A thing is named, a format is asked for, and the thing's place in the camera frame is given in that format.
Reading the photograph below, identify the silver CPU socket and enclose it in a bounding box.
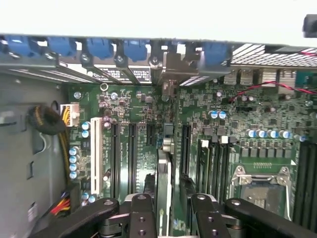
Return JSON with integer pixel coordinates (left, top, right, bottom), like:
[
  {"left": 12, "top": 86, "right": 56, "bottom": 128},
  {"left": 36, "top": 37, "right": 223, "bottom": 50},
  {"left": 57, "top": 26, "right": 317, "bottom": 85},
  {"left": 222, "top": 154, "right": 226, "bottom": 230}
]
[{"left": 230, "top": 165, "right": 295, "bottom": 225}]

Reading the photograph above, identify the white expansion slot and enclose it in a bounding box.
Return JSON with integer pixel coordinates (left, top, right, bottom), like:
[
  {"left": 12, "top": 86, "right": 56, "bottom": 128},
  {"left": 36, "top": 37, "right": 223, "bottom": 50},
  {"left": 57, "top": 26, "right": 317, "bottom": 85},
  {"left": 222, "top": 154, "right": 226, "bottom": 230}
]
[{"left": 90, "top": 117, "right": 103, "bottom": 195}]

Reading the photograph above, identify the silver locking lever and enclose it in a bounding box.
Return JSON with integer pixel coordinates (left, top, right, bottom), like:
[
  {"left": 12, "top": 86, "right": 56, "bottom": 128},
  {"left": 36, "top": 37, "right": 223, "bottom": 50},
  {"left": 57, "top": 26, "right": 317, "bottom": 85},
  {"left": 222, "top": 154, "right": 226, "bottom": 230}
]
[{"left": 283, "top": 171, "right": 294, "bottom": 222}]

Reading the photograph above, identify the short black expansion slot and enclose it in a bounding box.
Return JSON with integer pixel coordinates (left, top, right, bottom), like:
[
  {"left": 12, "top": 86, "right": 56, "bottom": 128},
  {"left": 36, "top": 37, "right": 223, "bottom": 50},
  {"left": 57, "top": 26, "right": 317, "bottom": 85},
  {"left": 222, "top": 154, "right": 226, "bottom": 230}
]
[{"left": 146, "top": 123, "right": 157, "bottom": 147}]

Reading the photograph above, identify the black RAM slot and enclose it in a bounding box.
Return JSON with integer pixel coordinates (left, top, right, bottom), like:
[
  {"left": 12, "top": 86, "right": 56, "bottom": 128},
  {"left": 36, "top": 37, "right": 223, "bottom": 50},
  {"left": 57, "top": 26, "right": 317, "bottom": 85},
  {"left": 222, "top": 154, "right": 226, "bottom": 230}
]
[
  {"left": 306, "top": 141, "right": 317, "bottom": 230},
  {"left": 294, "top": 141, "right": 309, "bottom": 230}
]

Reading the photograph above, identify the green motherboard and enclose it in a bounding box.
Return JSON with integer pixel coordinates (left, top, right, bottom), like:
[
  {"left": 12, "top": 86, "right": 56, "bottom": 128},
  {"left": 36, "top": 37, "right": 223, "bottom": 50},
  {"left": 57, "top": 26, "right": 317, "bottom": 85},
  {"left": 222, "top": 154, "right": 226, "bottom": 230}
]
[{"left": 63, "top": 74, "right": 317, "bottom": 238}]

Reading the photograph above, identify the white power connector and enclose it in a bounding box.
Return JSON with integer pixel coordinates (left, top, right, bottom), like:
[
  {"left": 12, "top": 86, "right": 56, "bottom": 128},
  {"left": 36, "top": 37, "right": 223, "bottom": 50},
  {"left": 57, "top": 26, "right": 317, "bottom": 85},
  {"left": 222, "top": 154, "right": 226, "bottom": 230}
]
[{"left": 59, "top": 103, "right": 80, "bottom": 127}]

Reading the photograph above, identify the silver rear port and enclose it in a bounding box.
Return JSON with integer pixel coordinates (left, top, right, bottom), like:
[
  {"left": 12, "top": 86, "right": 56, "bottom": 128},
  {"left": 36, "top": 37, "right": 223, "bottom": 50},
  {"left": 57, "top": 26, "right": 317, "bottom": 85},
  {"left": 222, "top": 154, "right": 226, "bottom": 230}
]
[
  {"left": 261, "top": 68, "right": 278, "bottom": 88},
  {"left": 224, "top": 70, "right": 238, "bottom": 85},
  {"left": 239, "top": 68, "right": 259, "bottom": 86}
]

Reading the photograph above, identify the teal rear port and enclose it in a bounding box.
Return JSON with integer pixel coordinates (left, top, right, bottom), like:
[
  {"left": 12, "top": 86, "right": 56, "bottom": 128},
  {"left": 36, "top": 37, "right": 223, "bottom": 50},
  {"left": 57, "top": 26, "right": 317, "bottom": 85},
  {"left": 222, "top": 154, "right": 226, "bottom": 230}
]
[{"left": 296, "top": 71, "right": 317, "bottom": 90}]

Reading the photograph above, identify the black open PC case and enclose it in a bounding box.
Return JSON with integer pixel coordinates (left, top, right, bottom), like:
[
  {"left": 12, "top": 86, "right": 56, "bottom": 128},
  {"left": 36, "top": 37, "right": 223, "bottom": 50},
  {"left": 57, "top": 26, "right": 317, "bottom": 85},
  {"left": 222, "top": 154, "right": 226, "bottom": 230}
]
[{"left": 0, "top": 32, "right": 317, "bottom": 238}]

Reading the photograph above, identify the multicolour wire bundle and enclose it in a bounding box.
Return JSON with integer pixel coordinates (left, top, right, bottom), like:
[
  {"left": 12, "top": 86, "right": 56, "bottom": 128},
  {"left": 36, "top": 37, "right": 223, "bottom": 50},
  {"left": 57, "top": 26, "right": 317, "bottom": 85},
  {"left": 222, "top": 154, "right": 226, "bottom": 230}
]
[{"left": 49, "top": 190, "right": 72, "bottom": 217}]

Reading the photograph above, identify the black sleeved cable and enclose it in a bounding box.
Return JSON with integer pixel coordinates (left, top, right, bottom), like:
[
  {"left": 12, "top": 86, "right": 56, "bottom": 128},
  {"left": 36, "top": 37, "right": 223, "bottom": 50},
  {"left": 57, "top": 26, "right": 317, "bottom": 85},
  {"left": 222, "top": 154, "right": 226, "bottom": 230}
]
[{"left": 27, "top": 104, "right": 71, "bottom": 185}]

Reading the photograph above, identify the red black twisted wire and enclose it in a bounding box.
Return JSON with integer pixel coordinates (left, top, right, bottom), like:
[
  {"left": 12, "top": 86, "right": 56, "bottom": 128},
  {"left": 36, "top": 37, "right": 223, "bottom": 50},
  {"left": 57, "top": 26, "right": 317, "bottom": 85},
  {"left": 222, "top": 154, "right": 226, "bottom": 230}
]
[{"left": 229, "top": 48, "right": 317, "bottom": 104}]

